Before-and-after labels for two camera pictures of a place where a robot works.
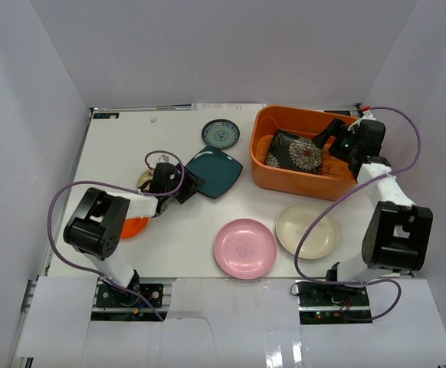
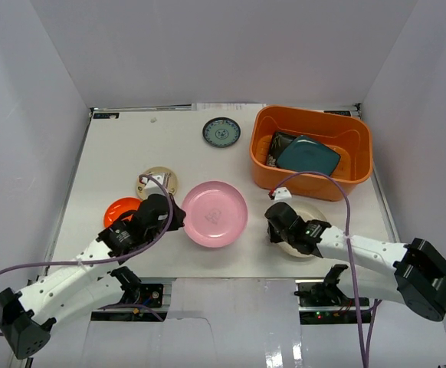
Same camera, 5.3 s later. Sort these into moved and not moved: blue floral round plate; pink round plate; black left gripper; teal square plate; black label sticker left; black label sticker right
Moved: teal square plate; black left gripper; pink round plate
Not moved: blue floral round plate; black label sticker right; black label sticker left
